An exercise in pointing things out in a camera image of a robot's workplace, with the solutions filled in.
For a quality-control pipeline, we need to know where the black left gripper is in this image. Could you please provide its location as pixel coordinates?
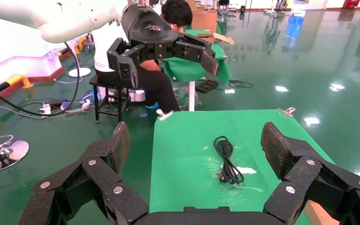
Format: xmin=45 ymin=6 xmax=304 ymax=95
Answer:
xmin=106 ymin=3 xmax=220 ymax=90

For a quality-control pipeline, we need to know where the yellow black guard rail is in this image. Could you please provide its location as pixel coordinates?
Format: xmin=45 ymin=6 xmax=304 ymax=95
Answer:
xmin=0 ymin=74 xmax=33 ymax=108

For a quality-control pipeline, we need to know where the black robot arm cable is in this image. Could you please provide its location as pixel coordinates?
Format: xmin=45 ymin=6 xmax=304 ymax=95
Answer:
xmin=0 ymin=42 xmax=81 ymax=118

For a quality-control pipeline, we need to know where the red cabinet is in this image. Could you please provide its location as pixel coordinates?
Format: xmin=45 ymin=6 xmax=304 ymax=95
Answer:
xmin=342 ymin=0 xmax=360 ymax=9

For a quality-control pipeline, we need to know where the black floor cable coil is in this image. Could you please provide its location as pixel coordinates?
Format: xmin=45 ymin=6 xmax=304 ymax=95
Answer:
xmin=214 ymin=80 xmax=254 ymax=91

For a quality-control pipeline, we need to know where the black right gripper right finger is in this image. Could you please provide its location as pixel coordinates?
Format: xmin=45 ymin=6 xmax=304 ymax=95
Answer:
xmin=261 ymin=121 xmax=360 ymax=225

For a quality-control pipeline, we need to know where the black floor power strip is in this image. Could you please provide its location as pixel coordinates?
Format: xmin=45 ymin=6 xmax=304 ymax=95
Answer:
xmin=195 ymin=80 xmax=219 ymax=94

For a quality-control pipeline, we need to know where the black usb cable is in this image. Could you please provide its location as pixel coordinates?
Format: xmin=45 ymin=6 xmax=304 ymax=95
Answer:
xmin=213 ymin=135 xmax=245 ymax=186

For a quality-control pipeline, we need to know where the white power strip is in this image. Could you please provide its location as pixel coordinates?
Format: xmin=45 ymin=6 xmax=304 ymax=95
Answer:
xmin=39 ymin=103 xmax=52 ymax=116

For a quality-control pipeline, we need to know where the yellow pipe guard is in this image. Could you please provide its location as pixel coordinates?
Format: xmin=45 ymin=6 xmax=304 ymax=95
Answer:
xmin=74 ymin=36 xmax=90 ymax=53

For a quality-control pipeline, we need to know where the white table leg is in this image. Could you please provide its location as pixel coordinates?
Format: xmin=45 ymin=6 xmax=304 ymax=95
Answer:
xmin=188 ymin=81 xmax=196 ymax=112

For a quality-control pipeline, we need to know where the clear plastic bag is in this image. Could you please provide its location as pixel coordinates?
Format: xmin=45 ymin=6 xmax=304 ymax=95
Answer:
xmin=173 ymin=86 xmax=203 ymax=112

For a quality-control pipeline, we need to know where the flat open cardboard box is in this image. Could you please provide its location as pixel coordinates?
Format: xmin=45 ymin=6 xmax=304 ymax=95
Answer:
xmin=196 ymin=32 xmax=235 ymax=45

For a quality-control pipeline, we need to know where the seated person white shirt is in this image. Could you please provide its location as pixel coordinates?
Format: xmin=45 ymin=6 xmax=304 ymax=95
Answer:
xmin=91 ymin=0 xmax=194 ymax=114

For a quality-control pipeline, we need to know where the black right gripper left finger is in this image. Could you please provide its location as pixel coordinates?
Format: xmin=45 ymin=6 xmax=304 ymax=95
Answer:
xmin=18 ymin=121 xmax=150 ymax=225

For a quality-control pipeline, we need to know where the metal binder clip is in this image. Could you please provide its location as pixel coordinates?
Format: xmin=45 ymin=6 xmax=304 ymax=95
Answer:
xmin=277 ymin=107 xmax=296 ymax=118
xmin=156 ymin=109 xmax=174 ymax=121

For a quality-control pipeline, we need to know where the white round stand base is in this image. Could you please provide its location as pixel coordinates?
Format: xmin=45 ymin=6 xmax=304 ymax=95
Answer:
xmin=67 ymin=46 xmax=92 ymax=78

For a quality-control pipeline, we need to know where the chrome bar stool base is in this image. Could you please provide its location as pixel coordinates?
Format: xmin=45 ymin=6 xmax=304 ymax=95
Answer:
xmin=0 ymin=119 xmax=30 ymax=174

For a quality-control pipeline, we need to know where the large brown cardboard box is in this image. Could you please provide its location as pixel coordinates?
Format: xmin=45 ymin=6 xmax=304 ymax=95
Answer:
xmin=191 ymin=11 xmax=218 ymax=34

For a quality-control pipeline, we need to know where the black square stool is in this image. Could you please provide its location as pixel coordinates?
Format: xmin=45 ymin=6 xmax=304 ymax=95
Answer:
xmin=89 ymin=74 xmax=131 ymax=125

